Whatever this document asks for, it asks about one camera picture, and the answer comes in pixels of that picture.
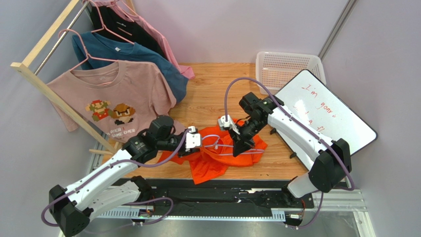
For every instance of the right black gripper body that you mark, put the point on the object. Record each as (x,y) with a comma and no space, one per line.
(245,135)

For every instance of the orange t-shirt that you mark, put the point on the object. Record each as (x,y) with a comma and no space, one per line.
(215,157)

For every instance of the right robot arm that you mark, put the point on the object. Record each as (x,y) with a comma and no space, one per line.
(331,158)

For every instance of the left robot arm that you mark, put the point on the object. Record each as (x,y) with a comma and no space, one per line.
(73,207)

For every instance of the pink t-shirt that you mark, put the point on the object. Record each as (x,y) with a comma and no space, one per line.
(186,71)

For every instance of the mauve pixel-print t-shirt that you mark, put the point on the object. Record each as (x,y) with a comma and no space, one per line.
(121,99)

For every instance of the pink hanger on blue shirt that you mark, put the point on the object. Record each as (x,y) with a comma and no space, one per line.
(87,54)

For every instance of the blue t-shirt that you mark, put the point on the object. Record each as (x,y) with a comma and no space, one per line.
(100,46)

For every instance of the black t-shirt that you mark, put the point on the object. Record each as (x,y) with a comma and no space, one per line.
(113,27)

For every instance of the white plastic basket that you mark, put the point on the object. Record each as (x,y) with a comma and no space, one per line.
(275,69)

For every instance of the whiteboard with red writing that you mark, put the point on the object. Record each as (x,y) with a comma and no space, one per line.
(316,106)

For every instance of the metal rack rod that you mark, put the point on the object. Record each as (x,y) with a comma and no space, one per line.
(61,37)

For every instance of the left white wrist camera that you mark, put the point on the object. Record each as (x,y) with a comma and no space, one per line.
(193,139)

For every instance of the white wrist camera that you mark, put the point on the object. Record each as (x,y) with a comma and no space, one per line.
(226,123)
(193,139)

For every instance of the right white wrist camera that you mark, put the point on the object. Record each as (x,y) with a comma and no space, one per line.
(226,123)

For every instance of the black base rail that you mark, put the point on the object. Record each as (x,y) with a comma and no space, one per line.
(226,198)

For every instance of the aluminium mounting frame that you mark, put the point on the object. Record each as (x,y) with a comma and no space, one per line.
(337,200)

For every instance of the wooden clothes rack frame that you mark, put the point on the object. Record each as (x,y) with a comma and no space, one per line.
(23,69)

